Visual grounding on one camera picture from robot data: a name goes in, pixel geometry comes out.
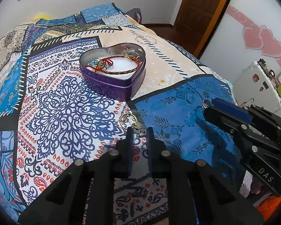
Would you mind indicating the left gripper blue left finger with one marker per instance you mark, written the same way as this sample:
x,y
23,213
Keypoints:
x,y
129,142

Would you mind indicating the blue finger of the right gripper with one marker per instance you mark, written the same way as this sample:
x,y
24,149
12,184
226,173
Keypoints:
x,y
229,124
231,109

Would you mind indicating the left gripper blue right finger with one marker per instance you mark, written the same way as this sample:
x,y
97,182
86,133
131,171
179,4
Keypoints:
x,y
150,138

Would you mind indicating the silver chain jewelry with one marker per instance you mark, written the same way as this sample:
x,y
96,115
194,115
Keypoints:
x,y
139,130

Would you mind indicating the white suitcase with stickers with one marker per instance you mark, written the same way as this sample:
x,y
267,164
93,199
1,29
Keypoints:
x,y
257,86

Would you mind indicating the orange cloth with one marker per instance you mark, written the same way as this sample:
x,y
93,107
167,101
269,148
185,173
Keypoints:
x,y
268,206

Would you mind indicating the purple heart-shaped tin box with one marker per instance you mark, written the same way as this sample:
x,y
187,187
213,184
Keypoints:
x,y
116,72

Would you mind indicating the blue patchwork bedspread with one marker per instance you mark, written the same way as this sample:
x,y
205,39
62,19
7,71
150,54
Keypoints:
x,y
50,118

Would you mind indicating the white sliding wardrobe door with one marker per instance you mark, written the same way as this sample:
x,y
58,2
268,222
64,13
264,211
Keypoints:
x,y
249,30

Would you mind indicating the dark purple bag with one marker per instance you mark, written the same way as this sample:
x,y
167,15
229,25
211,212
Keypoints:
x,y
135,14

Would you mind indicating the yellow plush toy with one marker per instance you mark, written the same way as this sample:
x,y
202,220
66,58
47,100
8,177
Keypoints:
x,y
42,16

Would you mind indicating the brown wooden wardrobe frame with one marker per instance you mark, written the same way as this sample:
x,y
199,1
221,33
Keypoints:
x,y
196,22

